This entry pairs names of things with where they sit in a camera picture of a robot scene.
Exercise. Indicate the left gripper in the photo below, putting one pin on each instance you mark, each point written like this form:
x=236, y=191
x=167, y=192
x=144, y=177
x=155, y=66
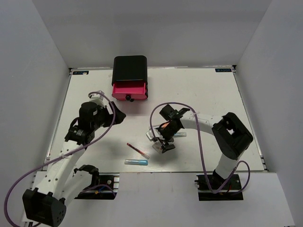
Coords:
x=110, y=117

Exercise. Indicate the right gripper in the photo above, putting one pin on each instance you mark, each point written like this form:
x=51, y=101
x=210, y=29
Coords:
x=167, y=147

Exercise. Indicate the white eraser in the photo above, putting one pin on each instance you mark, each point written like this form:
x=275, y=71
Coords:
x=157, y=148

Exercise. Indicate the pink drawer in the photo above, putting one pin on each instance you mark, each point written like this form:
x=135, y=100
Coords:
x=129, y=90

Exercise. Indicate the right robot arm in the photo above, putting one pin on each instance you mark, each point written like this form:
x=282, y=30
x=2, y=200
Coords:
x=231, y=135

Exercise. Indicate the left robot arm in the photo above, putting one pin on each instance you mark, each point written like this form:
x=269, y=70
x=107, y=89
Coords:
x=47, y=202

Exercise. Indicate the green capped marker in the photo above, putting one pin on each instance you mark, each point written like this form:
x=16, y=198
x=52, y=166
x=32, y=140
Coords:
x=180, y=134

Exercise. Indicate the orange capped marker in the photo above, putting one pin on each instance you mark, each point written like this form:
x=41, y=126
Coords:
x=163, y=125

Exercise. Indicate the red pen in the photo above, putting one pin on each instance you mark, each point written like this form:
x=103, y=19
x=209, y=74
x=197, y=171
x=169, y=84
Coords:
x=138, y=151

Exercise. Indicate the blue capped marker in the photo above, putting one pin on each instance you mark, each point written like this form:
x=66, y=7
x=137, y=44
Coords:
x=138, y=162

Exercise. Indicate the black drawer cabinet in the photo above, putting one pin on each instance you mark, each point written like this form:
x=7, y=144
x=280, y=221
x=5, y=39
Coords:
x=130, y=68

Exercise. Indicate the left blue label sticker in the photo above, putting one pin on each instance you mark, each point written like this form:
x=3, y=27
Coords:
x=80, y=72

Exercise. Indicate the blue label sticker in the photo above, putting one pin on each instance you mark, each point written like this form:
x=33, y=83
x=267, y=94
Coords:
x=223, y=70
x=80, y=72

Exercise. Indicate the right blue label sticker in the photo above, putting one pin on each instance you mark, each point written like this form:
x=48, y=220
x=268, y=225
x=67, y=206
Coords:
x=223, y=70

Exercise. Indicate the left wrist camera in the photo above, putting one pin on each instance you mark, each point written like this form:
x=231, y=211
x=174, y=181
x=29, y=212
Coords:
x=96, y=97

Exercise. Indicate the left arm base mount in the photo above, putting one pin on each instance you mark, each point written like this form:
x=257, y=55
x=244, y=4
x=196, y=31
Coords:
x=106, y=189

